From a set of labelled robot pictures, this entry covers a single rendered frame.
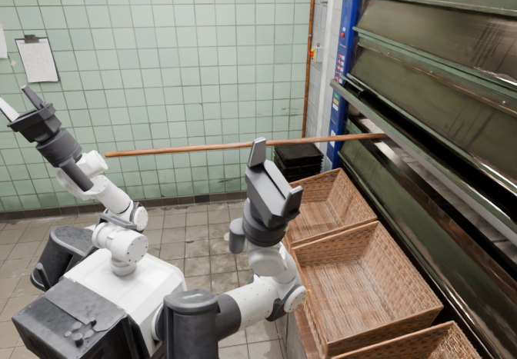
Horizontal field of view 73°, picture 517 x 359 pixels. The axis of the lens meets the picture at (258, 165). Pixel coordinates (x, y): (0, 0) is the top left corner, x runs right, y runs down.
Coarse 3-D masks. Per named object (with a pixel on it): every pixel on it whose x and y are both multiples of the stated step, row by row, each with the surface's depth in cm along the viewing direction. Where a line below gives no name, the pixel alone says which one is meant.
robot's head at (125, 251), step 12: (108, 228) 78; (120, 228) 78; (96, 240) 77; (108, 240) 76; (120, 240) 74; (132, 240) 74; (144, 240) 77; (120, 252) 73; (132, 252) 74; (144, 252) 78; (120, 264) 78; (132, 264) 79
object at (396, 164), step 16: (352, 128) 217; (368, 128) 208; (368, 144) 197; (384, 144) 190; (384, 160) 180; (400, 160) 174; (400, 176) 166; (416, 176) 160; (416, 192) 154; (432, 192) 148; (432, 208) 144; (448, 208) 138; (448, 224) 135; (464, 224) 130; (464, 240) 127; (480, 240) 122; (480, 256) 120; (496, 256) 115; (496, 272) 113; (512, 272) 109; (512, 288) 107
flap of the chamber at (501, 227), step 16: (368, 96) 194; (368, 112) 163; (384, 112) 170; (384, 128) 149; (400, 128) 150; (416, 128) 156; (400, 144) 137; (432, 144) 141; (416, 160) 127; (448, 160) 127; (464, 176) 116; (480, 176) 119; (464, 192) 105; (480, 192) 107; (496, 192) 110; (480, 208) 99; (512, 208) 101; (496, 224) 93; (512, 240) 89
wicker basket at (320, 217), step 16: (320, 176) 234; (336, 176) 236; (304, 192) 238; (320, 192) 240; (336, 192) 233; (352, 192) 213; (304, 208) 238; (320, 208) 237; (336, 208) 229; (352, 208) 211; (368, 208) 195; (288, 224) 222; (304, 224) 222; (320, 224) 222; (336, 224) 222; (352, 224) 186; (288, 240) 193; (304, 240) 186; (336, 256) 196
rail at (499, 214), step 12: (336, 84) 200; (384, 120) 150; (396, 132) 140; (408, 144) 133; (432, 156) 121; (444, 168) 114; (456, 180) 108; (468, 192) 103; (492, 204) 96; (504, 216) 92; (516, 228) 88
